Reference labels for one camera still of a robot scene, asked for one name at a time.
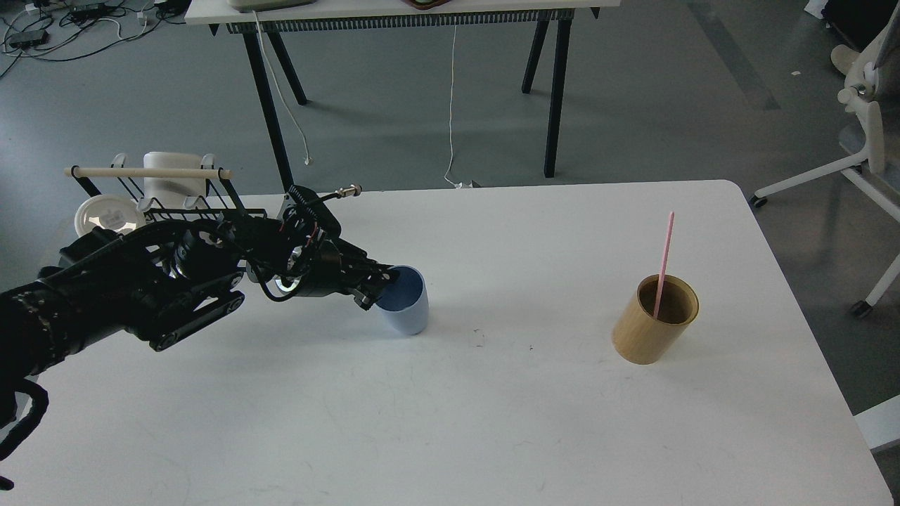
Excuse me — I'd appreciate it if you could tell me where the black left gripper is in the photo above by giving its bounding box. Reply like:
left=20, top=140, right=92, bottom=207
left=274, top=185, right=399, bottom=311

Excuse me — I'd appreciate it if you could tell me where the blue plastic cup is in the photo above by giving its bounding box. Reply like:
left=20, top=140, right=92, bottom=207
left=375, top=265, right=430, bottom=336

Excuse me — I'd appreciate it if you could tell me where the pink chopstick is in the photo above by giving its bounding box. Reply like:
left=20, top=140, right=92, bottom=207
left=652, top=211, right=675, bottom=320

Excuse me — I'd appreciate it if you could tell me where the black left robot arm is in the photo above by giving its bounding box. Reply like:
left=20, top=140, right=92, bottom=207
left=1, top=185, right=399, bottom=458

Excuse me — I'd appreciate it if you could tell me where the white cup in rack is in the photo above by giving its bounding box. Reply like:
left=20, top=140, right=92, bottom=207
left=143, top=151, right=216, bottom=209

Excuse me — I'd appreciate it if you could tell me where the bamboo cylinder holder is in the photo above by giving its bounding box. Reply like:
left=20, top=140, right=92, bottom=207
left=612, top=275, right=700, bottom=365

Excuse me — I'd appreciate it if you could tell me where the black-legged background table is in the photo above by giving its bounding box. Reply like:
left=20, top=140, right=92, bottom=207
left=184, top=1, right=623, bottom=189

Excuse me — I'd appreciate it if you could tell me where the white office chair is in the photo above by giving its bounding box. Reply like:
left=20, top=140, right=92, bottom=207
left=748, top=7, right=900, bottom=318

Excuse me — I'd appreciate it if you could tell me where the white hanging cable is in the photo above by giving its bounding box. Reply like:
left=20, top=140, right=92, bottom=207
left=443, top=24, right=482, bottom=190

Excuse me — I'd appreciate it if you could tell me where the white rope cord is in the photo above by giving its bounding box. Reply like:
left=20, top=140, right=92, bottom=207
left=252, top=8, right=313, bottom=167

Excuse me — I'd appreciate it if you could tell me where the black wire dish rack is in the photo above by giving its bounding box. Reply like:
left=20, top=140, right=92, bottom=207
left=63, top=166, right=244, bottom=224

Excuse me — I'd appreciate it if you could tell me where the floor cables and power strip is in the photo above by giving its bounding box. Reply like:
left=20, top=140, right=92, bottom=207
left=0, top=0, right=192, bottom=78

